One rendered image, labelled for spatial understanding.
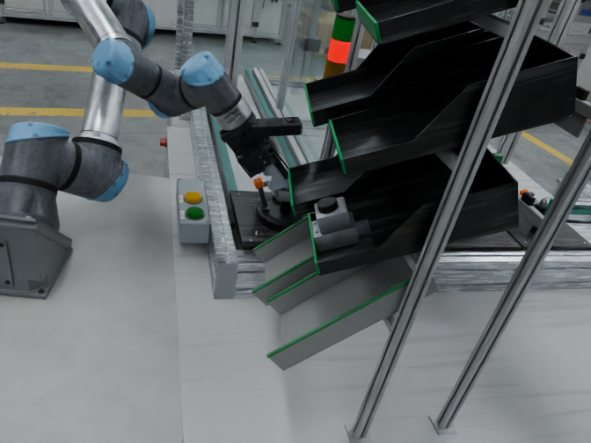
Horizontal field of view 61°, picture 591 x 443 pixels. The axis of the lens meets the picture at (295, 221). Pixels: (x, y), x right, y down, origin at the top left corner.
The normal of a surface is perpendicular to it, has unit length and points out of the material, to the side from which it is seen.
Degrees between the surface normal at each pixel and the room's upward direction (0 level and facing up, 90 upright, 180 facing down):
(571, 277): 90
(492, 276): 90
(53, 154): 60
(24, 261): 90
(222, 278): 90
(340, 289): 45
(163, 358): 0
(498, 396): 0
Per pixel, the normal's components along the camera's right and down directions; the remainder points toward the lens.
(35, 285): 0.73, 0.47
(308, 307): -0.57, -0.66
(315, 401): 0.18, -0.83
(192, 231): 0.22, 0.56
